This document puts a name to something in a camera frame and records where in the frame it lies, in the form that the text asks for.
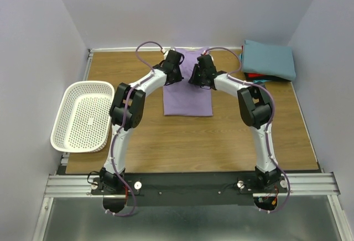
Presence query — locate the purple t shirt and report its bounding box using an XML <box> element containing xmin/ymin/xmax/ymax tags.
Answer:
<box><xmin>163</xmin><ymin>48</ymin><xmax>213</xmax><ymax>117</ymax></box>

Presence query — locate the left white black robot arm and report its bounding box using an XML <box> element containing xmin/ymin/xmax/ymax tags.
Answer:
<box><xmin>100</xmin><ymin>49</ymin><xmax>184</xmax><ymax>194</ymax></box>

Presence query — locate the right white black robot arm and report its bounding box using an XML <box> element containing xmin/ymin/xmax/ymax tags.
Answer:
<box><xmin>189</xmin><ymin>55</ymin><xmax>281</xmax><ymax>192</ymax></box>

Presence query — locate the folded red t shirt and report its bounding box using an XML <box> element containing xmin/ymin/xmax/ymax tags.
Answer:
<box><xmin>245</xmin><ymin>73</ymin><xmax>267</xmax><ymax>80</ymax></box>

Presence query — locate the folded turquoise t shirt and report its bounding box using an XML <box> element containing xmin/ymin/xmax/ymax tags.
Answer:
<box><xmin>238</xmin><ymin>53</ymin><xmax>269</xmax><ymax>83</ymax></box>

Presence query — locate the folded teal t shirt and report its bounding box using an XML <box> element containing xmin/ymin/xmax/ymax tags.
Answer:
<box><xmin>241</xmin><ymin>40</ymin><xmax>296</xmax><ymax>81</ymax></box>

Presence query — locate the white perforated plastic basket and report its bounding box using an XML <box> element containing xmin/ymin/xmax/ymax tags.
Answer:
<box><xmin>50</xmin><ymin>81</ymin><xmax>114</xmax><ymax>153</ymax></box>

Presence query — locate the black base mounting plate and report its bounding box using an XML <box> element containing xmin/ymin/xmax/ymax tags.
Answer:
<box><xmin>91</xmin><ymin>171</ymin><xmax>287</xmax><ymax>207</ymax></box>

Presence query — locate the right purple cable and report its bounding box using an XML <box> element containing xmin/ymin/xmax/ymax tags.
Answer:
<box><xmin>206</xmin><ymin>46</ymin><xmax>291</xmax><ymax>195</ymax></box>

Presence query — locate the aluminium extrusion rail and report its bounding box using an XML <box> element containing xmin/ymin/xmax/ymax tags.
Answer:
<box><xmin>44</xmin><ymin>173</ymin><xmax>340</xmax><ymax>198</ymax></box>

